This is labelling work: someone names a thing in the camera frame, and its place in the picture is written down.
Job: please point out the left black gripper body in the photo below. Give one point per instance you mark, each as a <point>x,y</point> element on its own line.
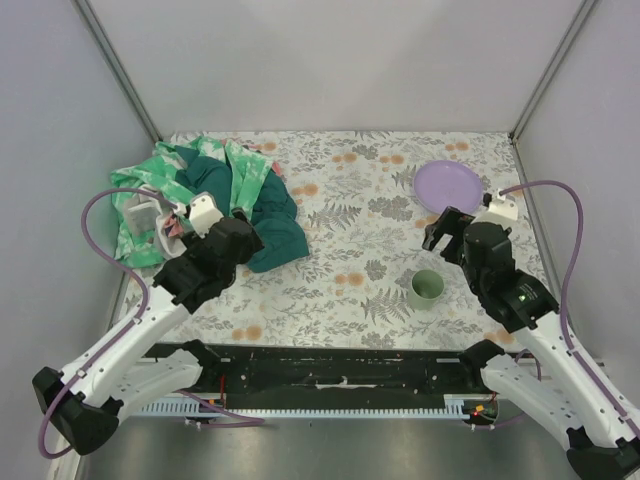
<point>198,240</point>

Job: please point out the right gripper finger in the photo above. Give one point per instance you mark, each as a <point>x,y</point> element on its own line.
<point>457,222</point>
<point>444,224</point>

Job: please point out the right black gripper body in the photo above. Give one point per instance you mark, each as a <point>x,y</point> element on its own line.
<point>451,230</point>

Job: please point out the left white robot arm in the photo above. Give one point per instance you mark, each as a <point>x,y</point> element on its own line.
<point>91,396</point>

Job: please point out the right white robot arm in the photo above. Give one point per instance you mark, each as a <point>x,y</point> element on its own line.
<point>588,416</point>

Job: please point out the pink patterned cloth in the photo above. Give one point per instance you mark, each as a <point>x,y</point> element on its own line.
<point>172,227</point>

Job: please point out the light green patterned cloth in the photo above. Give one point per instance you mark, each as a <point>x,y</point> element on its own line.
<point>157,173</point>

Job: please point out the purple plate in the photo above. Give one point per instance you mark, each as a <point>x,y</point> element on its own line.
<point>443,183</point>

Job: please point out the green cup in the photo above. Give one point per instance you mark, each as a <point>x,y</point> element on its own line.
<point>426,287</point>

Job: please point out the floral table mat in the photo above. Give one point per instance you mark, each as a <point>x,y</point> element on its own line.
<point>364,227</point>

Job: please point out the grey zip hoodie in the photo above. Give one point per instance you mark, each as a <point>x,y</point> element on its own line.
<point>145,215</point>

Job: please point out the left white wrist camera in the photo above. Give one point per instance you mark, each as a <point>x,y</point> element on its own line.
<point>203,213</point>

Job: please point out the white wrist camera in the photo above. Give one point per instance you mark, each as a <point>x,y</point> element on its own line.
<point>500,210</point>
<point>203,213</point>

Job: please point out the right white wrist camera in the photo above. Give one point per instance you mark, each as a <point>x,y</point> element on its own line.
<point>500,210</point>

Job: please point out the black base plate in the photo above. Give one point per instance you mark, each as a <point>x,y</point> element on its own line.
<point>294,378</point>

